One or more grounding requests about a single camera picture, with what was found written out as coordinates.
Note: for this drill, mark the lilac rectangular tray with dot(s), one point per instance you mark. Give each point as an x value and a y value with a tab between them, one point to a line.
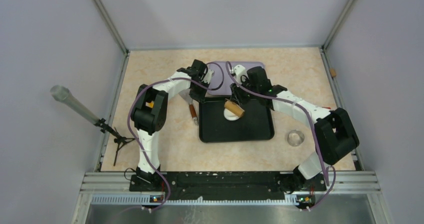
220	74

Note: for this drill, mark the small wooden cork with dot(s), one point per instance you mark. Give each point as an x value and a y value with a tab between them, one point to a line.
332	72

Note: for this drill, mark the black baking tray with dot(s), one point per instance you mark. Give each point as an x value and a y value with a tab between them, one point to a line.
256	124

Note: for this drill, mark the wooden dough roller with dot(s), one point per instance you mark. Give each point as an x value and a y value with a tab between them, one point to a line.
233	107

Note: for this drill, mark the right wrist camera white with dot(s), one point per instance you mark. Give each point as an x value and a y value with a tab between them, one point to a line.
239	72

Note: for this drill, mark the grey microphone on tripod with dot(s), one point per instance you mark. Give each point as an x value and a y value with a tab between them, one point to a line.
63	95

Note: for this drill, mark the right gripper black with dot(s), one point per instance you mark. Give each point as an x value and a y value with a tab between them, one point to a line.
236	96

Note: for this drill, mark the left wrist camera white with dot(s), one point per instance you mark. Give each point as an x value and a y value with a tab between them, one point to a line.
208	76

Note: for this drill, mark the metal scraper wooden handle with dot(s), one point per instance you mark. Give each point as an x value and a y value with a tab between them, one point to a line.
185	95

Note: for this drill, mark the clear glass cup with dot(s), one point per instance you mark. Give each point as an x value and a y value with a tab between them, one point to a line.
295	138

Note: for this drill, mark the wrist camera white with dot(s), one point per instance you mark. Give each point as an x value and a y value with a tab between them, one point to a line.
239	72
208	76

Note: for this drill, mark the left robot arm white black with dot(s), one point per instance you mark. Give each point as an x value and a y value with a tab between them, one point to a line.
149	112

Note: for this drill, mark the yellow red blue toy block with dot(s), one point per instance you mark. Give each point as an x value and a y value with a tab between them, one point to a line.
150	104

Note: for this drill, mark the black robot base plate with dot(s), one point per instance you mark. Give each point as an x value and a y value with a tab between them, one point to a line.
227	185

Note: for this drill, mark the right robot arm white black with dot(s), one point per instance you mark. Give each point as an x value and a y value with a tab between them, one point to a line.
332	130

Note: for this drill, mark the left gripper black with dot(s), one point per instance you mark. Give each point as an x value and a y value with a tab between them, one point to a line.
199	97

